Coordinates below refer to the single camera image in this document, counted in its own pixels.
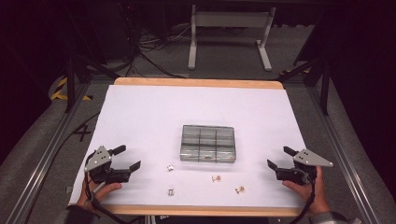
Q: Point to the black metal stand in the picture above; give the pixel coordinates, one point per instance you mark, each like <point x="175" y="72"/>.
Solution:
<point x="325" y="87"/>
<point x="71" y="84"/>

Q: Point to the aluminium frame rail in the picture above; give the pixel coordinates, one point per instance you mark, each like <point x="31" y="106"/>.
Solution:
<point x="345" y="155"/>
<point x="46" y="155"/>

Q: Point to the white metal desk frame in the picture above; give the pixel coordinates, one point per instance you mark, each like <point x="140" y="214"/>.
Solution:
<point x="230" y="19"/>

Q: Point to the clear grey compartment box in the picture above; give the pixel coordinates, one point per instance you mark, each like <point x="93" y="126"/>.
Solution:
<point x="207" y="143"/>

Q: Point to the person's left hand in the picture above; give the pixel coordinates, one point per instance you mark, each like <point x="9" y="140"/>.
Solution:
<point x="107" y="187"/>

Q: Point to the person's right hand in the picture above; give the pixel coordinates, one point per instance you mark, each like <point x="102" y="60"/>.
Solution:
<point x="320" y="196"/>

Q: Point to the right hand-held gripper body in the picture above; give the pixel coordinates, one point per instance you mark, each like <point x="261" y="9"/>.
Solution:
<point x="308" y="158"/>

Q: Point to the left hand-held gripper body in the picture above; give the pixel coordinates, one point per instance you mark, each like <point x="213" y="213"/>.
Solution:
<point x="99" y="157"/>

